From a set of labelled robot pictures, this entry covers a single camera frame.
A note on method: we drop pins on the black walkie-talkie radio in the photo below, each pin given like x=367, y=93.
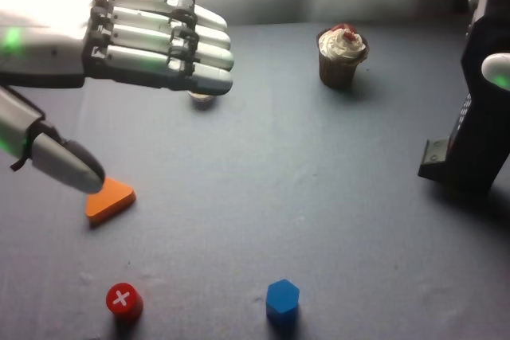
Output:
x=474, y=149

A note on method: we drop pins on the red cylinder block white cross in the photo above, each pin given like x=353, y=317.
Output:
x=121, y=300

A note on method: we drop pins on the small white coffee cup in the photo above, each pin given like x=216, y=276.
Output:
x=201, y=101

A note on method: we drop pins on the toy cupcake with red hearts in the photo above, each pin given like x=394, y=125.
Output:
x=338, y=65

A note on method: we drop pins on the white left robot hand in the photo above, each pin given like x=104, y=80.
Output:
x=48, y=29

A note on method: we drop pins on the grey table cloth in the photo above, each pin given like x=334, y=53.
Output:
x=279, y=196

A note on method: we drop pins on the blue hexagonal block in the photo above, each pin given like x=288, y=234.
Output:
x=282, y=300

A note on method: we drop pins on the orange triangle block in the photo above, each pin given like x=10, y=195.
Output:
x=113, y=200

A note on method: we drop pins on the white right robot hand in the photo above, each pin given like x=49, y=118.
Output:
x=498, y=69

